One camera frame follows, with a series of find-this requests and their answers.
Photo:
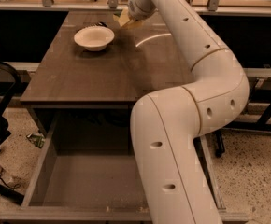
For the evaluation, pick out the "white ceramic bowl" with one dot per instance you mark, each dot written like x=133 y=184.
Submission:
x=94 y=38

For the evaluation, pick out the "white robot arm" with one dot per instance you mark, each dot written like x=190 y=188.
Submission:
x=165 y=123

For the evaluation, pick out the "green wrapper on floor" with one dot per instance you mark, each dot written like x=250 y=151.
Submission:
x=37 y=139

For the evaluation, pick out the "clear plastic bottle on floor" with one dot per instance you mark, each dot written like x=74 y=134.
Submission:
x=9 y=180

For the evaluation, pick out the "dark rxbar chocolate wrapper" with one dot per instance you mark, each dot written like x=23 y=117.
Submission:
x=101 y=24

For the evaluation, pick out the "open grey drawer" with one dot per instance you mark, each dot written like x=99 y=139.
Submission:
x=86 y=174

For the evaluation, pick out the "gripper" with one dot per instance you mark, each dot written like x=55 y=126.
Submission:
x=137 y=10

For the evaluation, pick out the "black stand with wheels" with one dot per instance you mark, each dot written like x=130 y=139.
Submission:
x=258 y=109

